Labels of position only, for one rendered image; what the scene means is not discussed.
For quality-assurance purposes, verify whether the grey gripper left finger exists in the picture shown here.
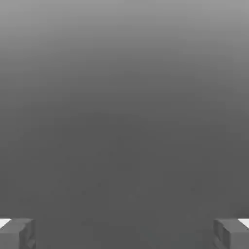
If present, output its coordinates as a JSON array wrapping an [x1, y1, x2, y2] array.
[[0, 218, 36, 249]]

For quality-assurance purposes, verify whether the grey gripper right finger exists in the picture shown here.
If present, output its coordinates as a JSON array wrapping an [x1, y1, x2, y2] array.
[[213, 218, 249, 249]]

